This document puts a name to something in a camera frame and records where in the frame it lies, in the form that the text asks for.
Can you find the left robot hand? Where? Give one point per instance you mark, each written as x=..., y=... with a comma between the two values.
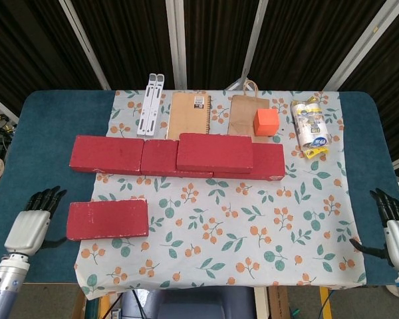
x=26, y=232

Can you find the red brick with white scuffs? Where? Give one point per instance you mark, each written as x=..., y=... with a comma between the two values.
x=106, y=221

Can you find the red foam brick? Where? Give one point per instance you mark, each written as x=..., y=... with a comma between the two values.
x=106, y=154
x=159, y=157
x=214, y=153

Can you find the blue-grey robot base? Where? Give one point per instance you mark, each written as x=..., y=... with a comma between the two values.
x=199, y=304

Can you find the teal felt table cover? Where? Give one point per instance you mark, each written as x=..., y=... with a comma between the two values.
x=46, y=139

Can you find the packaged white bag rolls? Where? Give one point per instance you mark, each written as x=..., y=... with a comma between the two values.
x=311, y=126

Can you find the red brick with chipped corner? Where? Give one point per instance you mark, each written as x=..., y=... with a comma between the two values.
x=269, y=163

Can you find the white folding laptop stand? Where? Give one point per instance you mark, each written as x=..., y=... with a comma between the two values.
x=149, y=109

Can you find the floral orange berry tablecloth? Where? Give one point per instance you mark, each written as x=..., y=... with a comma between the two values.
x=203, y=232

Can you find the orange cube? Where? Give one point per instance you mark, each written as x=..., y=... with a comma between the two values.
x=266, y=123

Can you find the brown spiral notebook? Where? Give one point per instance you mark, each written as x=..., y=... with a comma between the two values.
x=187, y=116

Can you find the brown paper bag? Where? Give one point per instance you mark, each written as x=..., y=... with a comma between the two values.
x=242, y=113

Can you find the white frame post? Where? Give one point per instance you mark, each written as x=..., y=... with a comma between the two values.
x=176, y=43
x=252, y=43
x=86, y=46
x=359, y=43

